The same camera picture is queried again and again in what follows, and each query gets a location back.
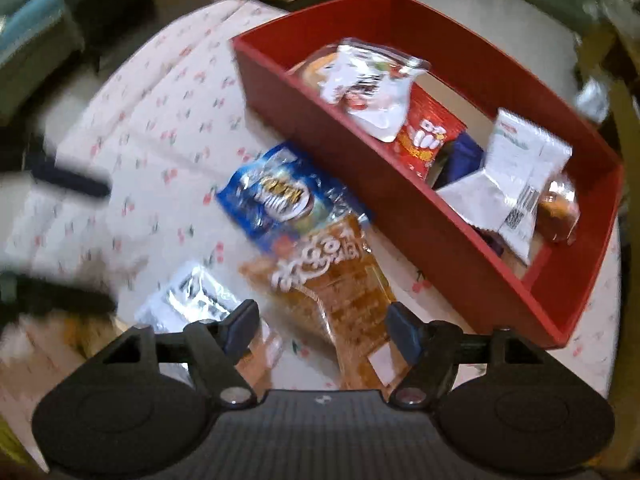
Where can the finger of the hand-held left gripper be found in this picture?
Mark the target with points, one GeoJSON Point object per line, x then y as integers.
{"type": "Point", "coordinates": [55, 297]}
{"type": "Point", "coordinates": [70, 177]}

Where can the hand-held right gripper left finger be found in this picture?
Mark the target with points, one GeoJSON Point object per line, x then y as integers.
{"type": "Point", "coordinates": [240, 327]}

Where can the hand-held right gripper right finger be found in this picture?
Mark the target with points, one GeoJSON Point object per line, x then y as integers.
{"type": "Point", "coordinates": [405, 332]}

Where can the orange brown snack packet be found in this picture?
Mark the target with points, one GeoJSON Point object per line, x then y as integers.
{"type": "Point", "coordinates": [340, 285]}

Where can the red cardboard box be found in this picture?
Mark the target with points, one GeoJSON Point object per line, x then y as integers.
{"type": "Point", "coordinates": [400, 230]}

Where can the blue and white chips packet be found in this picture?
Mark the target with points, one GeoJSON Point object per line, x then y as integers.
{"type": "Point", "coordinates": [280, 190]}

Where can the dark blue foil packet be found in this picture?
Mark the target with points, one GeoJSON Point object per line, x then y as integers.
{"type": "Point", "coordinates": [462, 157]}

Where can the red snack packet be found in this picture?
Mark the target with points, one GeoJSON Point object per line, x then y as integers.
{"type": "Point", "coordinates": [425, 140]}

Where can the small orange pastry packet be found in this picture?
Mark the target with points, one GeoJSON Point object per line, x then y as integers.
{"type": "Point", "coordinates": [557, 210]}

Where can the white paper snack packet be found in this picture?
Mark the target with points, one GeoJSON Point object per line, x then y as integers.
{"type": "Point", "coordinates": [515, 160]}

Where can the white packet with red print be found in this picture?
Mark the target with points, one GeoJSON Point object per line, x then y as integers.
{"type": "Point", "coordinates": [375, 105]}

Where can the round yellow bun packet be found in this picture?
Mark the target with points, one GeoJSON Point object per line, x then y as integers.
{"type": "Point", "coordinates": [312, 67]}

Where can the silver foil snack packet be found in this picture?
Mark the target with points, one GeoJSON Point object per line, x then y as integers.
{"type": "Point", "coordinates": [195, 292]}

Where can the cherry print tablecloth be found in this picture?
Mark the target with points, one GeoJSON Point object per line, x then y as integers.
{"type": "Point", "coordinates": [165, 110]}

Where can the silver foil bag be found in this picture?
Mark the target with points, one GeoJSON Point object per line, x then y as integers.
{"type": "Point", "coordinates": [592, 102]}

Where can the wooden television cabinet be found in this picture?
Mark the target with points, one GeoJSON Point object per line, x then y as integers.
{"type": "Point", "coordinates": [620, 85]}

